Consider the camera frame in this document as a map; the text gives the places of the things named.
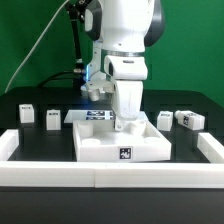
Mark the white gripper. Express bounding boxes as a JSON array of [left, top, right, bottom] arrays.
[[104, 55, 148, 131]]

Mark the white square tabletop part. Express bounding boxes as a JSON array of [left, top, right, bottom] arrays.
[[73, 120, 171, 162]]

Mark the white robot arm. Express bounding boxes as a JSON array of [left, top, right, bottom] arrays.
[[84, 0, 165, 131]]

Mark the white tag sheet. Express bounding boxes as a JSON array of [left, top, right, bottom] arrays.
[[64, 110, 148, 125]]

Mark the white U-shaped fence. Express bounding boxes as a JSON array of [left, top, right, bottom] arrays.
[[0, 129, 224, 189]]

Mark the black cable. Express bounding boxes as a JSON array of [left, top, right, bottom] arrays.
[[36, 69, 88, 89]]

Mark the black camera pole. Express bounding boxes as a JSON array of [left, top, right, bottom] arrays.
[[65, 0, 86, 69]]

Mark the white cable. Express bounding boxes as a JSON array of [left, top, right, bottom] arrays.
[[3, 0, 72, 94]]

